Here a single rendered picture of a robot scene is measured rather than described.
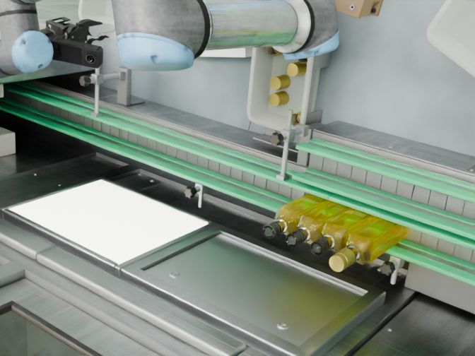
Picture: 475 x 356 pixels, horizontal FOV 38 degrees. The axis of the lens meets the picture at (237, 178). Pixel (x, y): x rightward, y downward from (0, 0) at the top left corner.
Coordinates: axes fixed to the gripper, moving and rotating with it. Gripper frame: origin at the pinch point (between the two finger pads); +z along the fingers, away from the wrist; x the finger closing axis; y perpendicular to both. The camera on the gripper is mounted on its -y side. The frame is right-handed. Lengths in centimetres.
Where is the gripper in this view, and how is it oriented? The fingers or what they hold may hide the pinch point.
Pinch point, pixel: (113, 32)
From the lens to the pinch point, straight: 167.6
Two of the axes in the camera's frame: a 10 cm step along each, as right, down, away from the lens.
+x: -1.0, 8.4, 5.3
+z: 6.3, -3.6, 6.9
